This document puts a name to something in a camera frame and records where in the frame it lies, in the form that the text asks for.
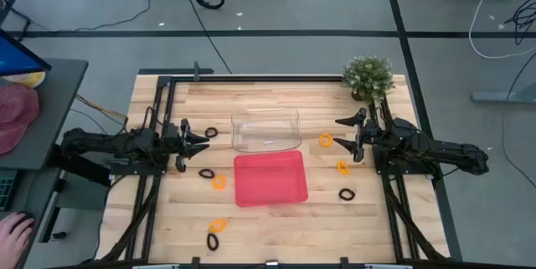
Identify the yellow round object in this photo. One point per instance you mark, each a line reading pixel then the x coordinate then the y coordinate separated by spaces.
pixel 27 79

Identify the grey desk foot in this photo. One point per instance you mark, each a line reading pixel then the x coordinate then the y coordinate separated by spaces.
pixel 498 96

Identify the clear plastic bin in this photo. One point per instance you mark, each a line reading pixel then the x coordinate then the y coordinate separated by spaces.
pixel 268 143

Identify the small potted green plant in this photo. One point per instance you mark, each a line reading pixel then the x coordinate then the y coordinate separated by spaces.
pixel 368 77

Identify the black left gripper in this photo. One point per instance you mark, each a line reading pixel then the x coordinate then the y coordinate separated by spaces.
pixel 173 139

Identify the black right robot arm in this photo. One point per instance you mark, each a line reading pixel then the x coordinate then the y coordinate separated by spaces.
pixel 439 151

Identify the black aluminium table frame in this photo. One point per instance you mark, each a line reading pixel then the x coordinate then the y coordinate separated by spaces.
pixel 251 78

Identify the computer monitor blue screen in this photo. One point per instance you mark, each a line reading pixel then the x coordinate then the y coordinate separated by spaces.
pixel 17 57

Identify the pink cap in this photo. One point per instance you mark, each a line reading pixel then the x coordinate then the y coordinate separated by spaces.
pixel 14 114

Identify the dark grey side desk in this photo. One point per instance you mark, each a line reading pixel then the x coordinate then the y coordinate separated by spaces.
pixel 58 110

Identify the grey side desk base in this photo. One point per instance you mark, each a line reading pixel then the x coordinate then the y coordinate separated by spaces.
pixel 79 195

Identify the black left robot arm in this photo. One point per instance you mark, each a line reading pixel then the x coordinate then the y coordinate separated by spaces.
pixel 104 143

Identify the red plastic bin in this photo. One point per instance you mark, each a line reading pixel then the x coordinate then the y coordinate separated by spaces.
pixel 270 179

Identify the black keyboard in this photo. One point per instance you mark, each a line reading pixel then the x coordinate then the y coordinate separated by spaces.
pixel 5 189

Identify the person's hand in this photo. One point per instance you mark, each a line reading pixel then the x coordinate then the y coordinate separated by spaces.
pixel 12 239

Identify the small black floor object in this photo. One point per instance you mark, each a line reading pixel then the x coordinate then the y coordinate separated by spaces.
pixel 58 235

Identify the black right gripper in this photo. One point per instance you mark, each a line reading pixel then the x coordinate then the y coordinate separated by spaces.
pixel 370 132

